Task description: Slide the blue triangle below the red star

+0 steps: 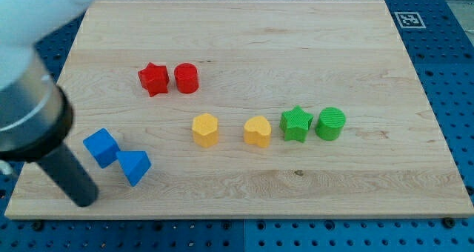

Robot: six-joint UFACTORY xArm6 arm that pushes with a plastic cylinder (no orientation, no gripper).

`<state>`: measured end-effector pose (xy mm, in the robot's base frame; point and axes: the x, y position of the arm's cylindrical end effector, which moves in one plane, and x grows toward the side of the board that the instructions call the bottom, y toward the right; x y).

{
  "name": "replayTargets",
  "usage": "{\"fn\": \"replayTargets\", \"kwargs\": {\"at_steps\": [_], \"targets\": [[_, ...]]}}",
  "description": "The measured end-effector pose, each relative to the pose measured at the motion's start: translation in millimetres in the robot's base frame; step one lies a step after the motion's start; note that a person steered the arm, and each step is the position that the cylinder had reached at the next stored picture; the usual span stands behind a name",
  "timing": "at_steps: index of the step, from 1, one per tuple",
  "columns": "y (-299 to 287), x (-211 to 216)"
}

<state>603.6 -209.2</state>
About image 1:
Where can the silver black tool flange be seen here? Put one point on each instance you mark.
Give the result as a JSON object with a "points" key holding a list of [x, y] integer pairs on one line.
{"points": [[36, 115]]}

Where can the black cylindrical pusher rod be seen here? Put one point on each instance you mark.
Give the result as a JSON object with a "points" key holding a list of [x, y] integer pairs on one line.
{"points": [[62, 166]]}

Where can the blue triangle block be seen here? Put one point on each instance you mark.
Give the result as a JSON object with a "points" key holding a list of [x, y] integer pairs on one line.
{"points": [[134, 165]]}

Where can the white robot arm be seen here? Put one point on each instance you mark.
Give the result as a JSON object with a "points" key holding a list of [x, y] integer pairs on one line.
{"points": [[24, 22]]}

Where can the red star block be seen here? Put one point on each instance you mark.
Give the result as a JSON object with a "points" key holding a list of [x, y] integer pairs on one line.
{"points": [[154, 79]]}

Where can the green star block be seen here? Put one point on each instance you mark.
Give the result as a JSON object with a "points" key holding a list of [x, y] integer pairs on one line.
{"points": [[295, 124]]}

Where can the blue cube block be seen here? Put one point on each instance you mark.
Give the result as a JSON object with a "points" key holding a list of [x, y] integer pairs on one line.
{"points": [[103, 147]]}

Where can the yellow hexagon block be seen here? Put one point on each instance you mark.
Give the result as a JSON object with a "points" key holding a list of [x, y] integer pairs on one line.
{"points": [[205, 130]]}

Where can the red cylinder block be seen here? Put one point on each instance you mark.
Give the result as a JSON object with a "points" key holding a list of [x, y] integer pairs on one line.
{"points": [[186, 77]]}

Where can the wooden board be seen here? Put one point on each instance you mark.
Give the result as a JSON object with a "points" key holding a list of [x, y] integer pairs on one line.
{"points": [[254, 58]]}

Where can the yellow heart block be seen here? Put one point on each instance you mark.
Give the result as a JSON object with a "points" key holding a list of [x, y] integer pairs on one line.
{"points": [[257, 131]]}

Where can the green cylinder block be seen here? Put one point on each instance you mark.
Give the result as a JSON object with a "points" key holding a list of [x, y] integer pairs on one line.
{"points": [[330, 123]]}

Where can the white fiducial marker tag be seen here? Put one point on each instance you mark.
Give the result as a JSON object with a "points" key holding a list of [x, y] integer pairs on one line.
{"points": [[409, 20]]}

